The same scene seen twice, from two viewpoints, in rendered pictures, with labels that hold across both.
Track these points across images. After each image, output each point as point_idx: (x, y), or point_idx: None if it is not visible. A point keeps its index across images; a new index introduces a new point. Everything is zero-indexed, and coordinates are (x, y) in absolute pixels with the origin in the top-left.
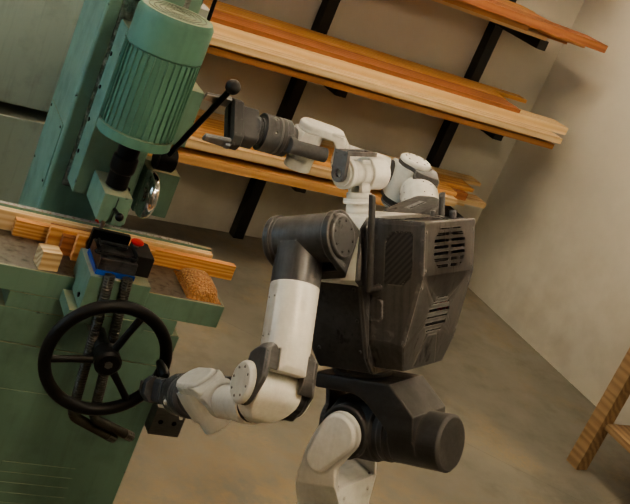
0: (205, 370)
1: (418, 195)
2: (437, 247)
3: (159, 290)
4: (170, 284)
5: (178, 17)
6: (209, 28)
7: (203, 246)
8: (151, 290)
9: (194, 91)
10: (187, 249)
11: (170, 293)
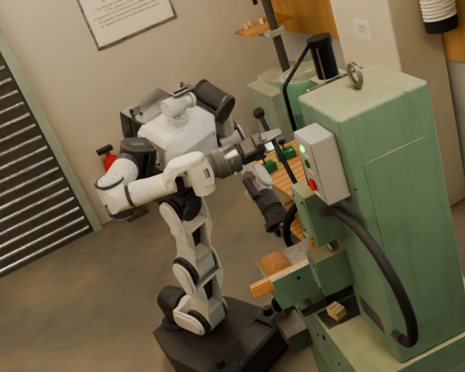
0: (258, 169)
1: (126, 159)
2: (136, 133)
3: (300, 244)
4: (295, 255)
5: (304, 65)
6: (280, 75)
7: (277, 277)
8: (305, 240)
9: (299, 181)
10: (289, 268)
11: (293, 247)
